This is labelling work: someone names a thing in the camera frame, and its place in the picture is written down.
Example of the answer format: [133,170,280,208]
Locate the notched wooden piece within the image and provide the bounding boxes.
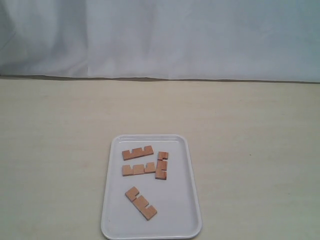
[122,145,154,161]
[121,162,156,177]
[155,151,169,180]
[125,186,158,221]

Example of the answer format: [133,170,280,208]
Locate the white plastic tray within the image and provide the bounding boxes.
[100,134,202,240]

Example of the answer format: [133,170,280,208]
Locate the white backdrop cloth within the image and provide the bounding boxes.
[0,0,320,82]

